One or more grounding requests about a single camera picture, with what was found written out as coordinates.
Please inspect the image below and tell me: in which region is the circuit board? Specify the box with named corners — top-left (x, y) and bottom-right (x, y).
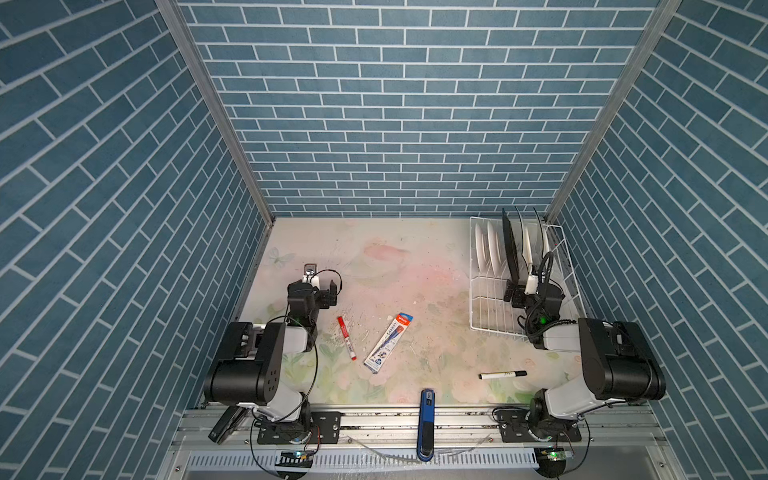
top-left (275, 451), bottom-right (315, 470)
top-left (536, 447), bottom-right (571, 463)

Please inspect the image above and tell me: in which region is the pen package red blue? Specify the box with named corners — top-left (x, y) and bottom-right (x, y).
top-left (364, 312), bottom-right (413, 374)

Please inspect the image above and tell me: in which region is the blue black handheld device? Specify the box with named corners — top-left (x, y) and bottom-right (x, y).
top-left (417, 389), bottom-right (435, 462)

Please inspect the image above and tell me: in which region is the right circuit board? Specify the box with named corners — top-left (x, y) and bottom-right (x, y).
top-left (536, 447), bottom-right (571, 463)

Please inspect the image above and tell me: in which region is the left circuit board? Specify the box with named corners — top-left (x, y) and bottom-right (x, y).
top-left (275, 451), bottom-right (315, 470)

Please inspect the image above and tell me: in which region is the white cable duct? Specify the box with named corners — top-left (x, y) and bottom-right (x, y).
top-left (186, 448), bottom-right (538, 474)

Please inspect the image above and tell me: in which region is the white wire dish rack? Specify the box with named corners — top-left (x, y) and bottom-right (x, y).
top-left (469, 212), bottom-right (586, 338)

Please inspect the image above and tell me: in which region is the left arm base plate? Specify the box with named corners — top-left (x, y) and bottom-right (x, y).
top-left (256, 410), bottom-right (341, 445)

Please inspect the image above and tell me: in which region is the white square plate black rim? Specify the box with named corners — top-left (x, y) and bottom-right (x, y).
top-left (531, 209), bottom-right (551, 284)

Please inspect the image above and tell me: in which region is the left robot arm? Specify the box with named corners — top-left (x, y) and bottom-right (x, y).
top-left (203, 277), bottom-right (342, 445)

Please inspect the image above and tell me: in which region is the white round plate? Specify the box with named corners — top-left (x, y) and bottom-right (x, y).
top-left (474, 222), bottom-right (488, 274)
top-left (487, 222), bottom-right (502, 278)

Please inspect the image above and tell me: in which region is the red marker pen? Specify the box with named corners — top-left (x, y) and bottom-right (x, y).
top-left (337, 316), bottom-right (357, 361)

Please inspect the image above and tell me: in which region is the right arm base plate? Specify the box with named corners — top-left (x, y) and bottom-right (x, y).
top-left (491, 407), bottom-right (582, 443)

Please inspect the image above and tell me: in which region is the black white marker pen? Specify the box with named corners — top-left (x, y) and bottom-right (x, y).
top-left (478, 370), bottom-right (528, 380)

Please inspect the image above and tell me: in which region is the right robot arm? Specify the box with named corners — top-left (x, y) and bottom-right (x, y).
top-left (493, 282), bottom-right (666, 443)

